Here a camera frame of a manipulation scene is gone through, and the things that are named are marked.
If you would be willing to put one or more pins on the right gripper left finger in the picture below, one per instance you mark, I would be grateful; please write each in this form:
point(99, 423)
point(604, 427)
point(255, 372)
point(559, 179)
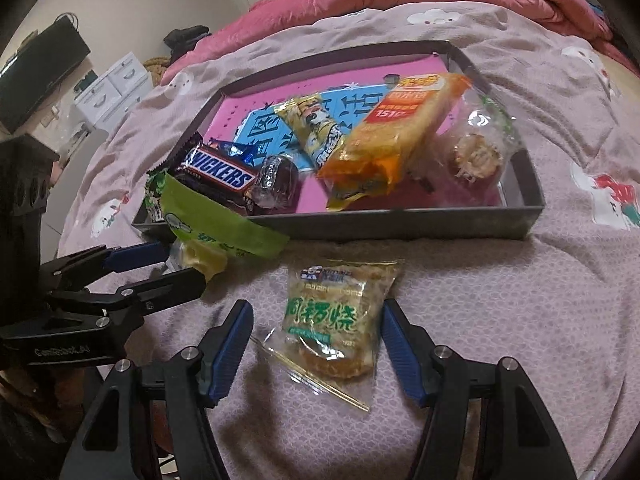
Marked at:
point(222, 349)

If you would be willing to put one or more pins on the dark brown jelly cup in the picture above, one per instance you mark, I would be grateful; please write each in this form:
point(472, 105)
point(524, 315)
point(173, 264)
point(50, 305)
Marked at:
point(276, 183)

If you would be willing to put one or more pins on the orange cracker packet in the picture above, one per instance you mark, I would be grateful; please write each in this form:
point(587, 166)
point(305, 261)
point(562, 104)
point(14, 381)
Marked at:
point(374, 157)

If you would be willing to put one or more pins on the clear green label pastry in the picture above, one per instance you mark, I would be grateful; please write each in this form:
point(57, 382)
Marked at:
point(330, 333)

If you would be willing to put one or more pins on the yellow cartoon snack bar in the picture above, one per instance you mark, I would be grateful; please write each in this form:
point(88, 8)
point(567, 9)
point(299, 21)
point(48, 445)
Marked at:
point(316, 131)

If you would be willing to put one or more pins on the brown plush blanket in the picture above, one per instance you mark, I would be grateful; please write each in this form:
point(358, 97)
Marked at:
point(157, 67)

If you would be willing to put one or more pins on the black television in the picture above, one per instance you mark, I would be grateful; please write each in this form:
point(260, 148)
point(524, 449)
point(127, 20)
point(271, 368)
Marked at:
point(38, 69)

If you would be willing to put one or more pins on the pink blue book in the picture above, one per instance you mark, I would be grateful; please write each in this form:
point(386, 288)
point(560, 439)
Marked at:
point(410, 193)

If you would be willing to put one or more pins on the left hand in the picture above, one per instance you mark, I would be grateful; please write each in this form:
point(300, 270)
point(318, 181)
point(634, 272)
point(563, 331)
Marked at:
point(43, 406)

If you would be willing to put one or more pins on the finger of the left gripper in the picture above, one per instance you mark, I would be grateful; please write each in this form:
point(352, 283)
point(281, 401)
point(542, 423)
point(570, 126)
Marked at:
point(145, 297)
point(135, 255)

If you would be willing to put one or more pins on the black clothes pile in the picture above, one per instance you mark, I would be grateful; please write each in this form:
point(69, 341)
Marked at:
point(180, 41)

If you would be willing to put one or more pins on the light green snack bag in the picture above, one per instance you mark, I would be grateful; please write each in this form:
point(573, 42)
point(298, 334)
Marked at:
point(211, 234)

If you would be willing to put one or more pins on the blue Oreo packet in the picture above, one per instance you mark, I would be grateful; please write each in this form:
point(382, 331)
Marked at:
point(242, 152)

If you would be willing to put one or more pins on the white drawer cabinet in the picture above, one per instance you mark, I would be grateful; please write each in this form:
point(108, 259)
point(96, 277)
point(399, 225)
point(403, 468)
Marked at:
point(115, 93)

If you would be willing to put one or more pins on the Snickers bar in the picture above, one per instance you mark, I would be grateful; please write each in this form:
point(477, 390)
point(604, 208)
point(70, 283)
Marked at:
point(211, 172)

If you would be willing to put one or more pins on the clear red label candy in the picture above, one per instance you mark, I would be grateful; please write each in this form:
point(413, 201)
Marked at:
point(428, 165)

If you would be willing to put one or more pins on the green pea snack packet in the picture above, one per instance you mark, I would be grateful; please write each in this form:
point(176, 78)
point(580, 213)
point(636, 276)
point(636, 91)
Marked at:
point(153, 191)

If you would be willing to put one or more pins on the clear round cookie packet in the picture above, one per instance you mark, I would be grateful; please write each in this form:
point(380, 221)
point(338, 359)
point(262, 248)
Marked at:
point(473, 152)

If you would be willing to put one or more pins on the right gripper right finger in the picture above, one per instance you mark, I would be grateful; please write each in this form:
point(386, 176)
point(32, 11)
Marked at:
point(410, 350)

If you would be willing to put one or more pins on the dark shallow box tray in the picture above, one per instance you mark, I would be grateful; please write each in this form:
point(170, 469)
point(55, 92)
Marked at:
point(350, 82)

